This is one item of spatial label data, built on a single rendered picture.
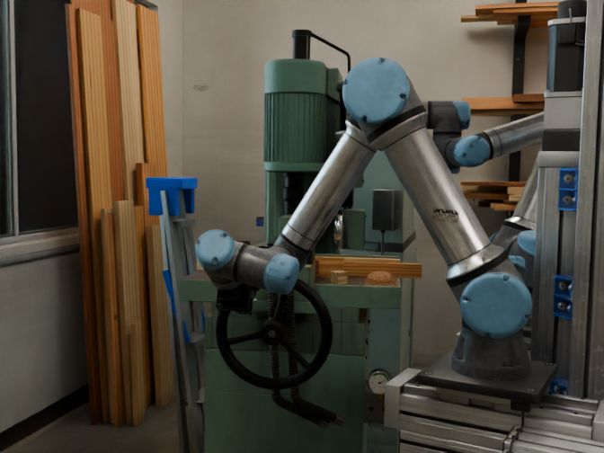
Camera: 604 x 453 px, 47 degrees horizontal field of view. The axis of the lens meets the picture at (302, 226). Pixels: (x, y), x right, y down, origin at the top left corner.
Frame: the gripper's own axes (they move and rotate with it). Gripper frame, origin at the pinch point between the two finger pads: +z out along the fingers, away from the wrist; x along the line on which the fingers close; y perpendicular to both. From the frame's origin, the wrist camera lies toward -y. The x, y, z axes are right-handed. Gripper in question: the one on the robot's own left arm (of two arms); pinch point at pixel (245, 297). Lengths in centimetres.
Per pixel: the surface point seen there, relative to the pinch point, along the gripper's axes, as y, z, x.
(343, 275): -14.3, 21.4, 21.4
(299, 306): -2.8, 14.6, 11.0
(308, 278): -9.3, 10.9, 13.2
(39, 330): -27, 134, -120
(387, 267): -22, 33, 33
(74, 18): -155, 77, -108
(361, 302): -7.4, 23.0, 26.4
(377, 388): 14.0, 28.2, 31.2
